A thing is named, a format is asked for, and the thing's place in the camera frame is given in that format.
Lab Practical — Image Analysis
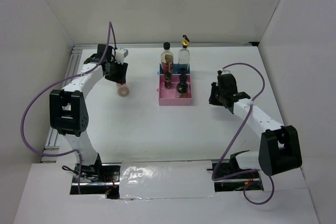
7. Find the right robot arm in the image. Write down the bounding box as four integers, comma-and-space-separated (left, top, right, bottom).
209, 73, 302, 178

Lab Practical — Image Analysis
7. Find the pink plastic bin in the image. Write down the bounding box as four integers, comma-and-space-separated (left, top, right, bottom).
157, 74, 193, 106

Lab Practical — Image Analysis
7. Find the aluminium frame rail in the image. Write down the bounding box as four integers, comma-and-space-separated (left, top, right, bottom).
49, 44, 250, 167

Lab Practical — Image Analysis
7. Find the small black pepper shaker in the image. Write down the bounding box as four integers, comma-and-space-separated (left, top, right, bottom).
163, 72, 172, 89

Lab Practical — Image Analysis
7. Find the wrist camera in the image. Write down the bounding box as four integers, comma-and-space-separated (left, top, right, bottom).
114, 48, 129, 65
217, 69, 230, 76

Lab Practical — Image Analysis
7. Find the black round cap jar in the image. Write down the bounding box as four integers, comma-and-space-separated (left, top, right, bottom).
176, 73, 189, 98

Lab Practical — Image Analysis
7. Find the soy sauce bottle red label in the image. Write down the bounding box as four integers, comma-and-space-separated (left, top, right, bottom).
161, 42, 174, 74

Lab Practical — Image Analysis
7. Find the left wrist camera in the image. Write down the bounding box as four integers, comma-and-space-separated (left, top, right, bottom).
114, 48, 129, 65

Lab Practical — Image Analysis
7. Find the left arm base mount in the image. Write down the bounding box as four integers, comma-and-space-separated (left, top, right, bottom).
62, 164, 121, 199

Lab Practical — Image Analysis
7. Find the square glass bottle gold spout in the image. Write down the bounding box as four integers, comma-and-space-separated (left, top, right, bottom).
178, 35, 190, 73

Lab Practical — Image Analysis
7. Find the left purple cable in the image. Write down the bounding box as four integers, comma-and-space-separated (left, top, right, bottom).
20, 20, 118, 195

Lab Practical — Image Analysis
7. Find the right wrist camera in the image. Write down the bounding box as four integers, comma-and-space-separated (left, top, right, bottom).
217, 69, 230, 76

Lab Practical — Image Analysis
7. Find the blue plastic bin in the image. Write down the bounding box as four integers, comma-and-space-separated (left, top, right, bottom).
157, 63, 190, 74

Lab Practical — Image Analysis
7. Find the pink cap spice jar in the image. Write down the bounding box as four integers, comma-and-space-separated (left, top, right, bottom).
116, 83, 130, 97

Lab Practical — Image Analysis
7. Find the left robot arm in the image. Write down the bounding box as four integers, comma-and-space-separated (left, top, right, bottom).
49, 44, 129, 182

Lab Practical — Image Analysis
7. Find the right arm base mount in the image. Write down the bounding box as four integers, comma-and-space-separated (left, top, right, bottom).
214, 159, 264, 193

